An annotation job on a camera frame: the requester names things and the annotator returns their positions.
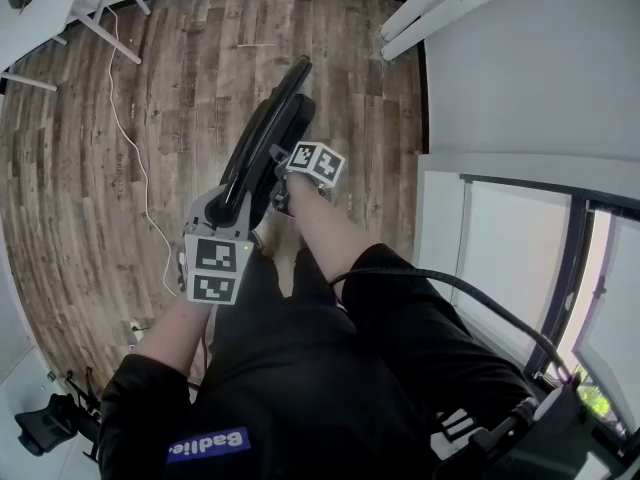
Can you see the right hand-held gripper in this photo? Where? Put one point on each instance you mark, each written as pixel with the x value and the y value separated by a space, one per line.
pixel 317 164

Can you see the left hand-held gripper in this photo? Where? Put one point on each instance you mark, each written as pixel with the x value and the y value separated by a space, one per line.
pixel 215 268

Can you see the black folding chair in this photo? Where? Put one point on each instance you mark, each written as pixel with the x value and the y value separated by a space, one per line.
pixel 272 128

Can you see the person's right forearm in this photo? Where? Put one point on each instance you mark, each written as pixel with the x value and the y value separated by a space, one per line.
pixel 325 228

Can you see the person's left forearm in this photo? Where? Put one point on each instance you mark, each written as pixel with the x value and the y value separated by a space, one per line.
pixel 175 328

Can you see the person's body in black clothing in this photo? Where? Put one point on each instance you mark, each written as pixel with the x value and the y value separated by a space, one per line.
pixel 325 393

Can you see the frosted window pane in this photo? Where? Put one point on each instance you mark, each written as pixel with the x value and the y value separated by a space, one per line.
pixel 510 258

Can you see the white table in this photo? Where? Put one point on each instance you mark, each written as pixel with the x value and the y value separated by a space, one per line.
pixel 45 13

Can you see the black stand equipment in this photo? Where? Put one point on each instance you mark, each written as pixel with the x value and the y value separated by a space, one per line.
pixel 47 423

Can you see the white open window sash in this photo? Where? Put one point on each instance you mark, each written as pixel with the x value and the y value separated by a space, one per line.
pixel 620 318

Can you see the black window frame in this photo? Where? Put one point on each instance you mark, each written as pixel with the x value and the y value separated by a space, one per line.
pixel 565 268

